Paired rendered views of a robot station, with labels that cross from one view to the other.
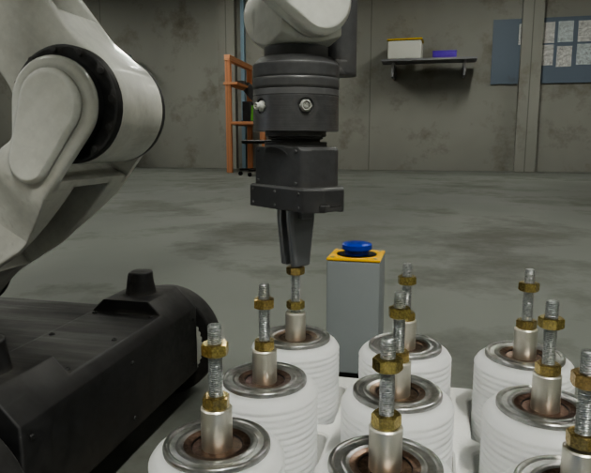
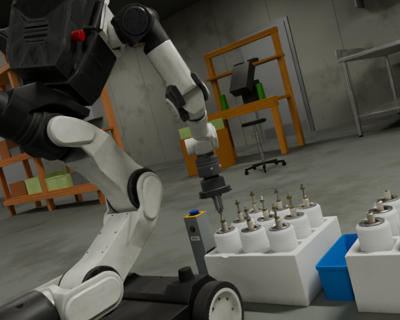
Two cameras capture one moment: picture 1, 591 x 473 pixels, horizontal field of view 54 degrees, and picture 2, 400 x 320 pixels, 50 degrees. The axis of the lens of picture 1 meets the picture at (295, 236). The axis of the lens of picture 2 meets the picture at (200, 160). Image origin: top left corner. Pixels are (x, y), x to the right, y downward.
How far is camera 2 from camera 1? 1.46 m
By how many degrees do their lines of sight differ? 64
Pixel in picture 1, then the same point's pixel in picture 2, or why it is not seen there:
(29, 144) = (152, 204)
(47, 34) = (131, 166)
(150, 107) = not seen: hidden behind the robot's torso
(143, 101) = not seen: hidden behind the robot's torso
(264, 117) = (213, 171)
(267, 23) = (204, 148)
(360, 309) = (206, 228)
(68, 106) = (159, 186)
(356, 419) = (272, 222)
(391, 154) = not seen: outside the picture
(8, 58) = (120, 179)
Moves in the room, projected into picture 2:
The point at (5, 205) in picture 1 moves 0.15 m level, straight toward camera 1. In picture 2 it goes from (137, 235) to (183, 222)
